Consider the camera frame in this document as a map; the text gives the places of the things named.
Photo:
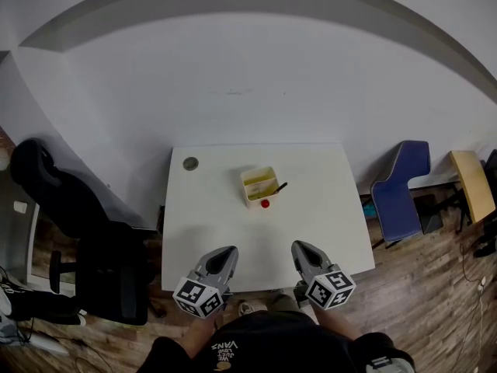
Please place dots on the person's left forearm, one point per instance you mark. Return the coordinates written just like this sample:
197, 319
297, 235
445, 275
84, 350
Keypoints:
198, 336

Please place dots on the grey shoulder pouch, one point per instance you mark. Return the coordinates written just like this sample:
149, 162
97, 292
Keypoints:
388, 364

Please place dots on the teal object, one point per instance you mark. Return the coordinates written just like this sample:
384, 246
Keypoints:
367, 210

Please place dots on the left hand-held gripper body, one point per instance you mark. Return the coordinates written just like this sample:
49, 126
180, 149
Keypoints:
198, 297

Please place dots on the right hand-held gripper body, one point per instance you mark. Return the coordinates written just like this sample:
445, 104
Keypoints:
330, 290

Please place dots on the person's leg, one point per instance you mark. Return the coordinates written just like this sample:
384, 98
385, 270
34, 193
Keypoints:
282, 302

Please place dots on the black pen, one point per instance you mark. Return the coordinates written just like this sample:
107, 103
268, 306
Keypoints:
281, 187

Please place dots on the person's black t-shirt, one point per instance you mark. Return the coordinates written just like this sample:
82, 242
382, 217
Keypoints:
279, 344

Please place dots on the person's right forearm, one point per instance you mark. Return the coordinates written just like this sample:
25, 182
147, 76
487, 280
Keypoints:
334, 325

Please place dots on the blue chair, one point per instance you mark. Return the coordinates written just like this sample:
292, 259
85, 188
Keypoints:
396, 204

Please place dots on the yellow wooden board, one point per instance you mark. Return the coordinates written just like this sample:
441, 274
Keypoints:
471, 185

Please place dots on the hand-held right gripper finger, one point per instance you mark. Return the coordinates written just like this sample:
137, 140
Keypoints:
303, 264
318, 260

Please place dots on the black bag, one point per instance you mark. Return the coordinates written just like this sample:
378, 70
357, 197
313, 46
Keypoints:
39, 303

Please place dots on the grey round desk grommet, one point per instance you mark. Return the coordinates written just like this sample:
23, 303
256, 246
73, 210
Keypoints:
190, 163

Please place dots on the black office chair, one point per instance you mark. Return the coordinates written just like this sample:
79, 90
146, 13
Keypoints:
97, 255

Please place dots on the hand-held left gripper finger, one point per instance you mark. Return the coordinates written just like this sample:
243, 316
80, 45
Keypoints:
211, 260
230, 268

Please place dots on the person's white shoe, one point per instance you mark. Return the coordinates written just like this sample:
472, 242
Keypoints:
246, 308

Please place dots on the white side table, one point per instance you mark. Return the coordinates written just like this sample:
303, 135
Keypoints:
34, 243

